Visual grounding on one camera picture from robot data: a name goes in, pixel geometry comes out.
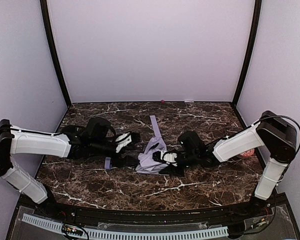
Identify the lavender folding umbrella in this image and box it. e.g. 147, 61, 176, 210
104, 115, 174, 176

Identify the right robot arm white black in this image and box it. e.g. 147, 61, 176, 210
152, 110, 300, 201

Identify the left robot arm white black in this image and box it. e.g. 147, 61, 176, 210
0, 117, 141, 205

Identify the red white patterned bowl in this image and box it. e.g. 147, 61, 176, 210
238, 148, 255, 158

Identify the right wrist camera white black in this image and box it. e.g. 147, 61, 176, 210
152, 150, 181, 165

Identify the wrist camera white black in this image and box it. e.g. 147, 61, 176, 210
152, 150, 181, 165
114, 131, 141, 154

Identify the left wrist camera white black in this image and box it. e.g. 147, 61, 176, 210
114, 131, 141, 154

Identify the grey slotted cable duct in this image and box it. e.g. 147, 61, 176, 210
21, 213, 229, 240

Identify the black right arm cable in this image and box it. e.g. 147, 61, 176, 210
262, 114, 300, 181

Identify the left black corner post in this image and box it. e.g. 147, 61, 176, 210
39, 0, 72, 108

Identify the black corner post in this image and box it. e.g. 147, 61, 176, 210
39, 0, 72, 108
231, 0, 263, 109

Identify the right black corner post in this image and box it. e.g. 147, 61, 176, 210
231, 0, 263, 109

